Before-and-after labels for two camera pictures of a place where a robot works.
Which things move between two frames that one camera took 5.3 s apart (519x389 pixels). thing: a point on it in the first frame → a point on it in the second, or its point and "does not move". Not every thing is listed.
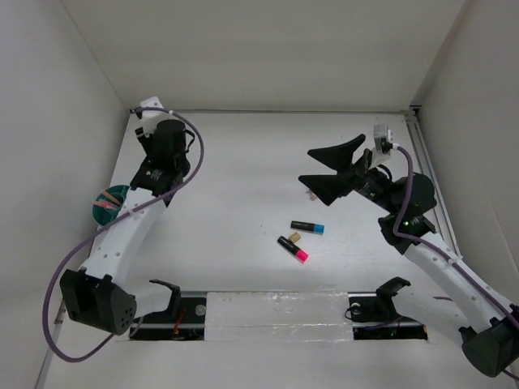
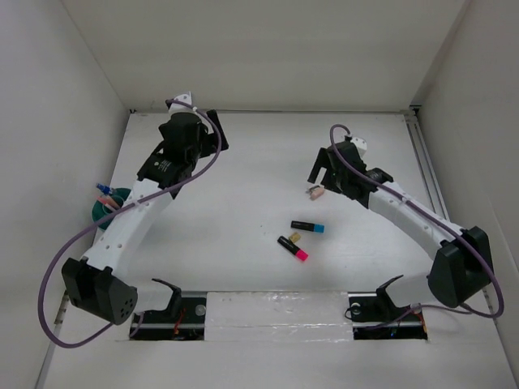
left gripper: [145, 138] → [211, 143]
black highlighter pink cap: [293, 250] does not move
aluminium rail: [423, 154] does not move
